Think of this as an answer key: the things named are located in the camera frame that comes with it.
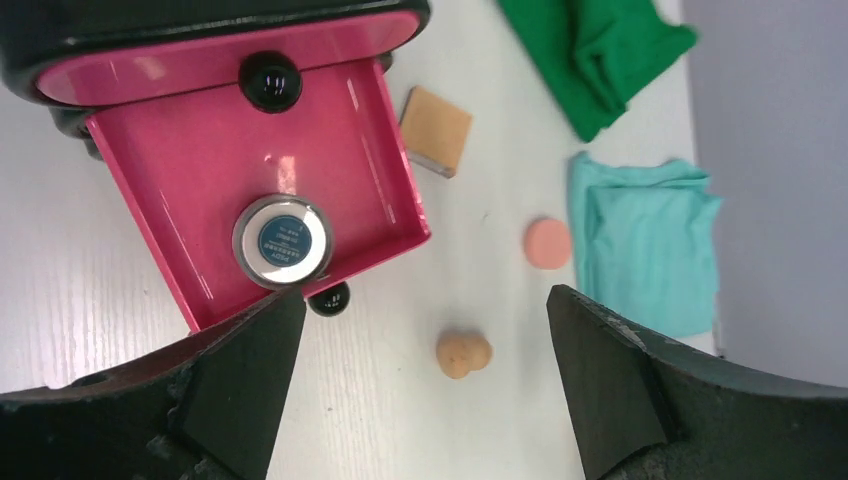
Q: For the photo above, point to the gourd-shaped beige makeup sponge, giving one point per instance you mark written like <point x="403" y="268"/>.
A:
<point x="460" y="353"/>

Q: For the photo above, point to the round powder jar blue label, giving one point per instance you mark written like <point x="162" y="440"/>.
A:
<point x="280" y="240"/>

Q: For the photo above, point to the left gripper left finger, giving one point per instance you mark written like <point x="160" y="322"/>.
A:
<point x="208" y="406"/>

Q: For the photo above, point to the black pink drawer organizer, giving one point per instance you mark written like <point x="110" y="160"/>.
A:
<point x="199" y="108"/>

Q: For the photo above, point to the teal cloth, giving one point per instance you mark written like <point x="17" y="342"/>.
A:
<point x="643" y="242"/>

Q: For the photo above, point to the green cloth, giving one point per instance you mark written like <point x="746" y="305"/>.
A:
<point x="594" y="56"/>

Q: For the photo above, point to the pink round powder puff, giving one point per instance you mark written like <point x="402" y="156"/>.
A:
<point x="547" y="244"/>

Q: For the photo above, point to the tan square compact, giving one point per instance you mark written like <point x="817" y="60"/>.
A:
<point x="434" y="131"/>

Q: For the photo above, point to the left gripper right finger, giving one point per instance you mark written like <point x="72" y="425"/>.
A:
<point x="645" y="406"/>

